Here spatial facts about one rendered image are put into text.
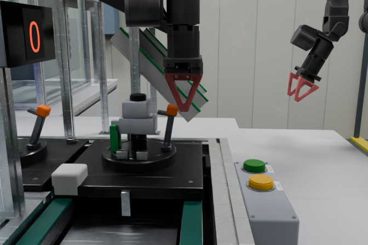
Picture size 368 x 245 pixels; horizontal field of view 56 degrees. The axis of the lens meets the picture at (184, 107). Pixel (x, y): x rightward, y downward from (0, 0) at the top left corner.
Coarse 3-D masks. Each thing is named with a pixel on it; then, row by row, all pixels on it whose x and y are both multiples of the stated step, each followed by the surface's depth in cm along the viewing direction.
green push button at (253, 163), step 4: (248, 160) 64; (252, 160) 64; (256, 160) 64; (260, 160) 64; (244, 164) 63; (248, 164) 62; (252, 164) 62; (256, 164) 62; (260, 164) 62; (264, 164) 63; (244, 168) 63; (248, 168) 62; (252, 168) 62; (256, 168) 61; (260, 168) 62; (264, 168) 62
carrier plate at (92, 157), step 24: (96, 144) 74; (192, 144) 74; (96, 168) 61; (168, 168) 61; (192, 168) 61; (96, 192) 54; (120, 192) 54; (144, 192) 54; (168, 192) 54; (192, 192) 54
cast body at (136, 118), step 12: (132, 96) 62; (144, 96) 62; (132, 108) 61; (144, 108) 61; (120, 120) 62; (132, 120) 62; (144, 120) 62; (156, 120) 64; (120, 132) 63; (132, 132) 62; (144, 132) 62
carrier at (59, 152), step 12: (24, 144) 68; (36, 144) 65; (48, 144) 74; (60, 144) 74; (72, 144) 74; (84, 144) 75; (24, 156) 62; (36, 156) 64; (48, 156) 67; (60, 156) 67; (72, 156) 68; (24, 168) 61; (36, 168) 61; (48, 168) 61; (24, 180) 56; (36, 180) 56; (48, 180) 57
